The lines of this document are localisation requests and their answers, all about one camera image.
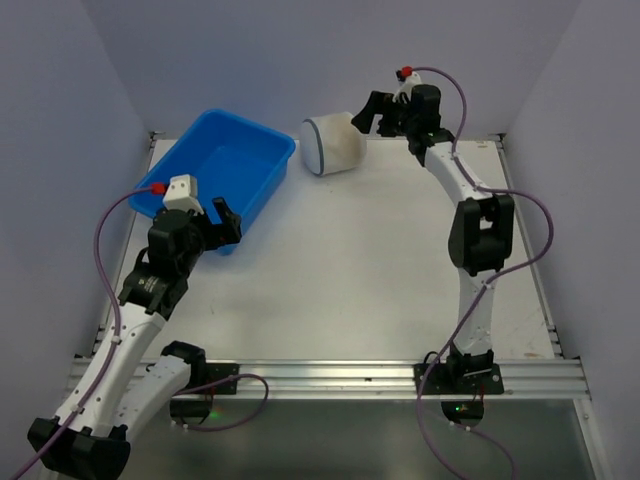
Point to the blue plastic bin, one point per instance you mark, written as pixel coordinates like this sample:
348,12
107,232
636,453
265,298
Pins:
231,157

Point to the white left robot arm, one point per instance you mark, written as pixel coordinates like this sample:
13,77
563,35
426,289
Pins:
91,434

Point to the aluminium front rail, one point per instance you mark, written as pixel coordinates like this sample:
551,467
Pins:
541,379

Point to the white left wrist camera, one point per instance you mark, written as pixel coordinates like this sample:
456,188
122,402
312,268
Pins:
182,194

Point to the white mesh laundry bag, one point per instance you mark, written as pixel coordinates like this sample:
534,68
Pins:
331,144

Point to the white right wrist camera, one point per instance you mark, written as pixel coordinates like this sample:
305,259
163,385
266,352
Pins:
407,79

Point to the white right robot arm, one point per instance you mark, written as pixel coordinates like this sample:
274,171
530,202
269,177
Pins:
479,243

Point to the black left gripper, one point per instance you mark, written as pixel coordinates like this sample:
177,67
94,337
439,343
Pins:
220,228

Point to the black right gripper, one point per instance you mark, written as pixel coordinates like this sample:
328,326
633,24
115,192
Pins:
386,116

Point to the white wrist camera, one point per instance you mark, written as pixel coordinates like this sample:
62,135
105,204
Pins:
182,194
407,79

